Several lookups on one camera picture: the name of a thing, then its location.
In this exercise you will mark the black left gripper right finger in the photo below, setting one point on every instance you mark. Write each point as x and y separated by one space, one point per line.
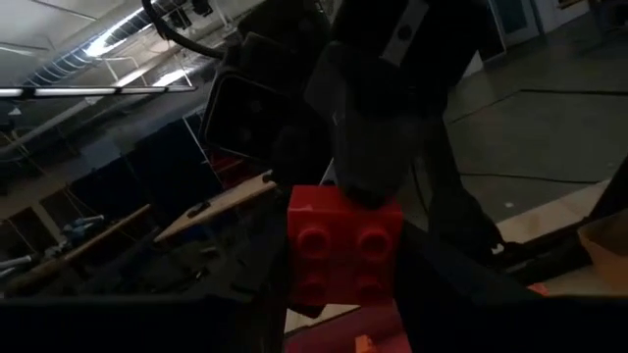
466 314

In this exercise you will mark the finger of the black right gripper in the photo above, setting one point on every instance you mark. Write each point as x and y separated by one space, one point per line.
304 162
373 162

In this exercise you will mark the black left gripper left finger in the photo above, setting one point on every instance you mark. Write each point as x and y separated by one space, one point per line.
235 314

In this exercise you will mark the small red plastic brick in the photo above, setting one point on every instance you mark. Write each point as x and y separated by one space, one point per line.
343 245

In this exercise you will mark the small orange block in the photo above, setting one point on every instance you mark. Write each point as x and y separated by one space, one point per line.
364 344

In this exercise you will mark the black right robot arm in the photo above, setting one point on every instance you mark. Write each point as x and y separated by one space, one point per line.
461 59

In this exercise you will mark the wooden bench board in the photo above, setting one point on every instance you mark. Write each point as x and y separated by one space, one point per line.
73 250
216 206

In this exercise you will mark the ceiling light strip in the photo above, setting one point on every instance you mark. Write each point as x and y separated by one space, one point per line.
73 91
157 89
11 92

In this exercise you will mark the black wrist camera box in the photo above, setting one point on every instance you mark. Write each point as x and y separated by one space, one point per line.
245 117

